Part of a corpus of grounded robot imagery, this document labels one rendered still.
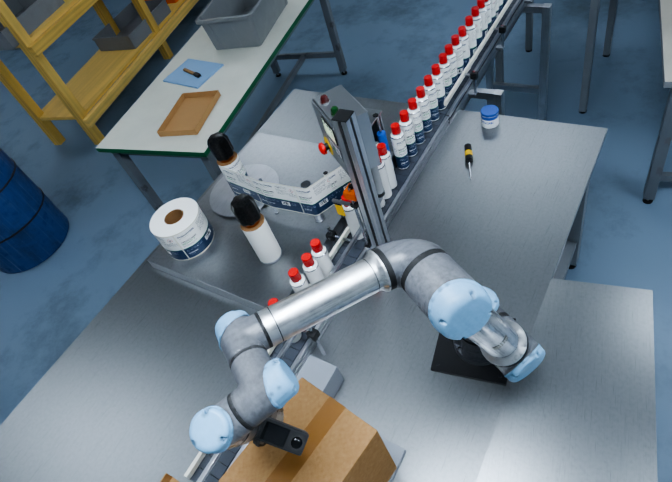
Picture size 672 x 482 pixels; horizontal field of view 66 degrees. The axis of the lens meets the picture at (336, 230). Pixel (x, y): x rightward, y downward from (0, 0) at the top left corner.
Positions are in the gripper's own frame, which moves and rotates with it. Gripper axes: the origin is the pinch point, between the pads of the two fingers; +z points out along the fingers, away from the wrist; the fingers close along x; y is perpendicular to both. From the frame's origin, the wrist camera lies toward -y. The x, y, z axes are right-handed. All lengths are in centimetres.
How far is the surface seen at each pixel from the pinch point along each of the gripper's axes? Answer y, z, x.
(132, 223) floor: 207, 193, -37
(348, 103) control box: 18, 0, -80
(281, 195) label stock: 48, 53, -62
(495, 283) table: -34, 50, -58
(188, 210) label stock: 80, 51, -43
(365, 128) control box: 11, 2, -76
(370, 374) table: -9.4, 40.2, -16.5
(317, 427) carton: -7.7, 3.3, -2.0
